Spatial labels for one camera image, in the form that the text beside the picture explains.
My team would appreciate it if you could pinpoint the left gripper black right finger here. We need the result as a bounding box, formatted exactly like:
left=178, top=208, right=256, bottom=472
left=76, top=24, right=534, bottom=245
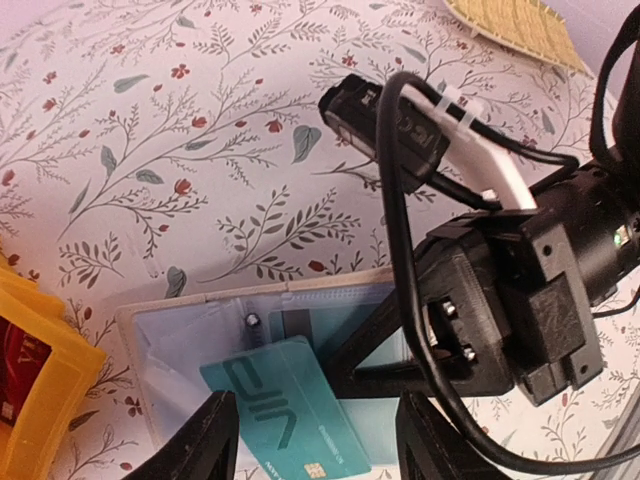
left=395, top=391, right=505, bottom=480

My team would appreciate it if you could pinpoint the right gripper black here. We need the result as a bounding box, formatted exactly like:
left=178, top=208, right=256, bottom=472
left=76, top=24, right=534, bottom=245
left=324, top=212, right=603, bottom=406

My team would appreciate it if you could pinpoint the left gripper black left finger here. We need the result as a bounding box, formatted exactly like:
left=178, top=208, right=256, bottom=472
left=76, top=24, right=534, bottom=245
left=126, top=391, right=238, bottom=480

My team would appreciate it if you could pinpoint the beige card holder wallet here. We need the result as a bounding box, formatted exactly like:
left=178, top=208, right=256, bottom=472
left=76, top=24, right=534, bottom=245
left=116, top=267, right=398, bottom=474

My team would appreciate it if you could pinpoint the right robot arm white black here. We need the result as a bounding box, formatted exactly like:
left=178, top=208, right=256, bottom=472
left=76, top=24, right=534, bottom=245
left=319, top=12, right=639, bottom=405

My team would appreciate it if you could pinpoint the dark red VIP card stack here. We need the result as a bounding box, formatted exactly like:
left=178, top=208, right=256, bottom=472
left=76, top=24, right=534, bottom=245
left=1, top=317, right=51, bottom=426

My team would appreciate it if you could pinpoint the woven bamboo tray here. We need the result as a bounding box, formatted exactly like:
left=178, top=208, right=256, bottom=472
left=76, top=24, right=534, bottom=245
left=444, top=0, right=587, bottom=74

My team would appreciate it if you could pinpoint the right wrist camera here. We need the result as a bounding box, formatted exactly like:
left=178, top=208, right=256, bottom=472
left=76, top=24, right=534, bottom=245
left=318, top=73, right=539, bottom=211

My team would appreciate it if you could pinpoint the right black cable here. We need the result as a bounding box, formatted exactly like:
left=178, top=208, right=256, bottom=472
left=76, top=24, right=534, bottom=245
left=375, top=71, right=640, bottom=476

